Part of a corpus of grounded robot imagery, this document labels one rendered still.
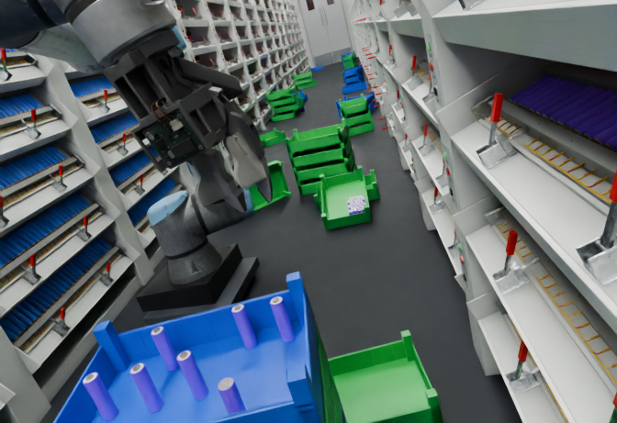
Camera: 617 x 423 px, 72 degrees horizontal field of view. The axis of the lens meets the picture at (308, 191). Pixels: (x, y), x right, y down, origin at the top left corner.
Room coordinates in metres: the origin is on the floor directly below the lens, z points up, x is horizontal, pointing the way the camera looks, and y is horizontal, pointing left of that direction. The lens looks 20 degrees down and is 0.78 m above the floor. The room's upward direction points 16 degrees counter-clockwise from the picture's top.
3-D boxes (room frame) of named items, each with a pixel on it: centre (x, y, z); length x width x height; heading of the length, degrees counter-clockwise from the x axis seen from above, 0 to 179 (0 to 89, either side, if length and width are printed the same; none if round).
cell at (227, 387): (0.36, 0.14, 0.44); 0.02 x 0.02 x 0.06
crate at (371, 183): (1.93, -0.18, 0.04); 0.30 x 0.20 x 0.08; 80
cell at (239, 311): (0.49, 0.13, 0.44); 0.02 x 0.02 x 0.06
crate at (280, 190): (2.15, 0.24, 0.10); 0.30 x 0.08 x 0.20; 115
